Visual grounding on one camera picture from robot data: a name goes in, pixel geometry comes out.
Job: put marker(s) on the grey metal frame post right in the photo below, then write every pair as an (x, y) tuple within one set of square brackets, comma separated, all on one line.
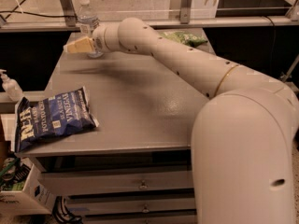
[(185, 11)]

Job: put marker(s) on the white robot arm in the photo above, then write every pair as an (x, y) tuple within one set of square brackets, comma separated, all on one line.
[(241, 138)]

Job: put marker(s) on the clear plastic water bottle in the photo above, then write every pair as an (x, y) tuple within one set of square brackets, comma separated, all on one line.
[(87, 18)]

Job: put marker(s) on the green chip bag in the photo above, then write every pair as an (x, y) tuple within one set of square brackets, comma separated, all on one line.
[(185, 38)]

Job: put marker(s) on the blue potato chip bag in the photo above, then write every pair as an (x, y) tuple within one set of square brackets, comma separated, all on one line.
[(58, 116)]

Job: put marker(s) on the white cardboard box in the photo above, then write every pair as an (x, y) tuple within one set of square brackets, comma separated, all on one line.
[(20, 191)]

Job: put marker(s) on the grey metal frame post left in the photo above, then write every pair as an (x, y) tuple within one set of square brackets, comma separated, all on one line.
[(69, 13)]

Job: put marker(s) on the white pump dispenser bottle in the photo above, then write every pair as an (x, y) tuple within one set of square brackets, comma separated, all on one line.
[(11, 86)]

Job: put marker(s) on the grey drawer cabinet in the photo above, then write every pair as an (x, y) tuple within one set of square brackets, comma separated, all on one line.
[(139, 155)]

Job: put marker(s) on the grey metal frame post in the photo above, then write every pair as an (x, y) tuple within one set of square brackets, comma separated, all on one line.
[(69, 13), (185, 11)]

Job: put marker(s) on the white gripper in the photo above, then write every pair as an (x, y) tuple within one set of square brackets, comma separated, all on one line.
[(99, 38)]

